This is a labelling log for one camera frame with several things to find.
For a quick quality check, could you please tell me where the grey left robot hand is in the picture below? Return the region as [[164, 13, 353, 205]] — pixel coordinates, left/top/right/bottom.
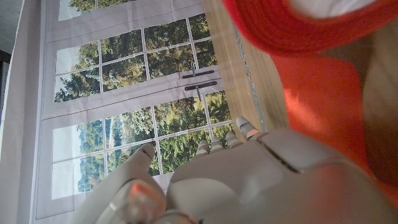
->
[[67, 116, 398, 224]]

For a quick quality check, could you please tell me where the orange ribbon roll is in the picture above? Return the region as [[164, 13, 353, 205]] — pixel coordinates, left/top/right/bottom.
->
[[222, 0, 398, 212]]

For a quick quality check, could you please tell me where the printed window backdrop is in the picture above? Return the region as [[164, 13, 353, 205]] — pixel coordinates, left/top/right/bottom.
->
[[30, 0, 237, 224]]

